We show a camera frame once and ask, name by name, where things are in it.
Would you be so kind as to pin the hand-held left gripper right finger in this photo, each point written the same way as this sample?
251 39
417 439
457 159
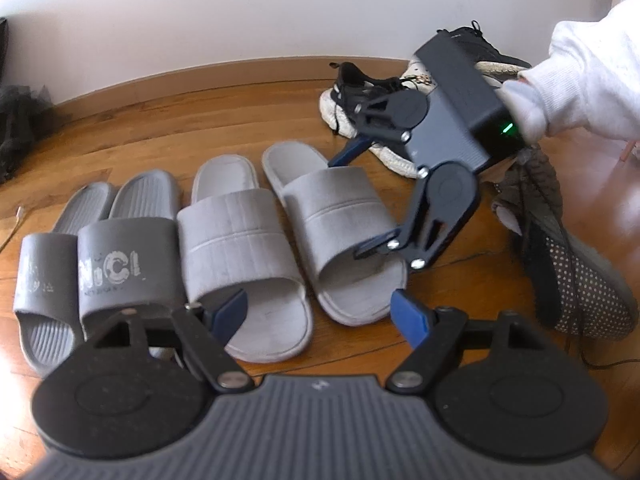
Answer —
410 315

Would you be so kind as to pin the dark grey rubber slide slipper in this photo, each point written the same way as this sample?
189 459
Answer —
45 280
125 240

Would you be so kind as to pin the light grey open-toe slipper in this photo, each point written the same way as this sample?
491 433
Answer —
235 240
340 210

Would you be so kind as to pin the black sneaker with white sole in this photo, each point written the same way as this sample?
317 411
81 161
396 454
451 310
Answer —
350 80
480 47

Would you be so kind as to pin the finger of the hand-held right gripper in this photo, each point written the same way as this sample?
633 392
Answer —
350 152
372 249

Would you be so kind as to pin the person's right forearm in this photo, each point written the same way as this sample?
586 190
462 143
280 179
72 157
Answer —
590 70

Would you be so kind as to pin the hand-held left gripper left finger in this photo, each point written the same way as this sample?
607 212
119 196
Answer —
230 312

